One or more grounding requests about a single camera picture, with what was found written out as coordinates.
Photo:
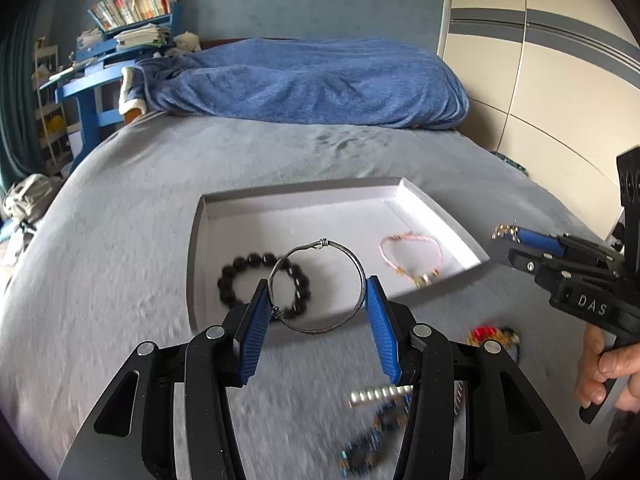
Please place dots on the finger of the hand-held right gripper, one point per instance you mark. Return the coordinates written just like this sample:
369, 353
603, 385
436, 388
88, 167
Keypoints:
542, 242
525, 262

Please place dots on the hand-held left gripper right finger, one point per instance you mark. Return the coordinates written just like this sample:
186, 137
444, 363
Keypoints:
382, 337

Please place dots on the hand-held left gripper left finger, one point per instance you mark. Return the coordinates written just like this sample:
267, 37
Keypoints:
251, 342

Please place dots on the white cardboard tray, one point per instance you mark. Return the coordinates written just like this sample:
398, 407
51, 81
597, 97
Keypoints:
325, 210

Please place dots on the person's right hand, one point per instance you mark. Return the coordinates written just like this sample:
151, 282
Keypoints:
597, 372

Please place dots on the green patterned cloth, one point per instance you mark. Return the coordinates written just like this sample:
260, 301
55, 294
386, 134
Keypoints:
511, 162

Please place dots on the cream wardrobe with grey stripe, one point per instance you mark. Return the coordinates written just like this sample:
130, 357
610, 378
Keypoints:
550, 85

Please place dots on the blue blanket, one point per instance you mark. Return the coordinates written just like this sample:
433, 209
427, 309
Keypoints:
300, 85

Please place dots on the grey bag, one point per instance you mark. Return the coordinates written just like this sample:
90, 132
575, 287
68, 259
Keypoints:
30, 195

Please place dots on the white cloth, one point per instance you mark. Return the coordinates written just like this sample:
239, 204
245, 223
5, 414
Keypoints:
131, 91

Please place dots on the blue desk with shelf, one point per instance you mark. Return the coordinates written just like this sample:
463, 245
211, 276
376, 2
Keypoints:
90, 95

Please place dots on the white stuffed toy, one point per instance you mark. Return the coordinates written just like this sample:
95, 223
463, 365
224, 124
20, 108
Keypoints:
184, 42

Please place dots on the white shelf unit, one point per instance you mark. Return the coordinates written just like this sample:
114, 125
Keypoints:
50, 110

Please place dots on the stack of papers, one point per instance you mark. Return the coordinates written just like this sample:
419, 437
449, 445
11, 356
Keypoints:
145, 36

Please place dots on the dark teal curtain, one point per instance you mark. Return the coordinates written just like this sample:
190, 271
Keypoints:
15, 110

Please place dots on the row of books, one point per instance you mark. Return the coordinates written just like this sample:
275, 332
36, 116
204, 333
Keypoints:
135, 7

